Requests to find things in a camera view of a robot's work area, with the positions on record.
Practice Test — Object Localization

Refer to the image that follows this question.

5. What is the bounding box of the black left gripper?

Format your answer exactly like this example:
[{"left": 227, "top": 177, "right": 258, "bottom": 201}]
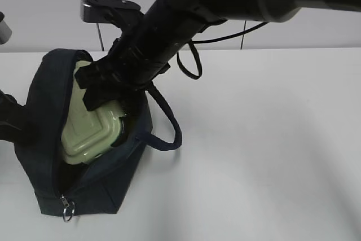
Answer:
[{"left": 1, "top": 91, "right": 37, "bottom": 144}]

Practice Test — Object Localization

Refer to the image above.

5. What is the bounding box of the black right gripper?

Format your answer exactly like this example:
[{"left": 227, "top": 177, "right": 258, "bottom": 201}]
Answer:
[{"left": 75, "top": 40, "right": 170, "bottom": 117}]

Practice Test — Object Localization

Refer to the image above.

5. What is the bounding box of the green lid glass lunch box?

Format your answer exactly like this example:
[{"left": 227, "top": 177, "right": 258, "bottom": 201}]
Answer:
[{"left": 60, "top": 59, "right": 127, "bottom": 165}]

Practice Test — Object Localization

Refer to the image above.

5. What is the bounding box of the dark navy fabric lunch bag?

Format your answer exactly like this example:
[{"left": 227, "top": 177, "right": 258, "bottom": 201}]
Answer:
[{"left": 14, "top": 49, "right": 182, "bottom": 218}]

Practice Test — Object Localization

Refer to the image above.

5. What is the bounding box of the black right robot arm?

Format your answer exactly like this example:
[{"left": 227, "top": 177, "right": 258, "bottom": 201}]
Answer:
[{"left": 75, "top": 0, "right": 360, "bottom": 111}]

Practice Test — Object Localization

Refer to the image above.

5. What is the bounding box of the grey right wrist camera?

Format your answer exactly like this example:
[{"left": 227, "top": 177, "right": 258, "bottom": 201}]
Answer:
[{"left": 80, "top": 0, "right": 141, "bottom": 24}]

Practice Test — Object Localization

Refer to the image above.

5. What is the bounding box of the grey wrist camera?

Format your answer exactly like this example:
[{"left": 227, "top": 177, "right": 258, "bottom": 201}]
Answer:
[
  {"left": 0, "top": 12, "right": 12, "bottom": 45},
  {"left": 80, "top": 0, "right": 141, "bottom": 24}
]

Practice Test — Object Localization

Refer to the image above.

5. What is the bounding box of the metal zipper pull ring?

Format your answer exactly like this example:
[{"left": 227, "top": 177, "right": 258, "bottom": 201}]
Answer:
[{"left": 60, "top": 194, "right": 76, "bottom": 223}]

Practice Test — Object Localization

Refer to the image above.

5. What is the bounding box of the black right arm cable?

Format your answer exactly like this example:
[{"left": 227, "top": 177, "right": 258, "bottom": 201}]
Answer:
[{"left": 177, "top": 20, "right": 268, "bottom": 81}]

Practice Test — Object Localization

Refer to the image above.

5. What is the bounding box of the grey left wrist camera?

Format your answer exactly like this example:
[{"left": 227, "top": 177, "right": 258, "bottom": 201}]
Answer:
[{"left": 0, "top": 12, "right": 12, "bottom": 45}]

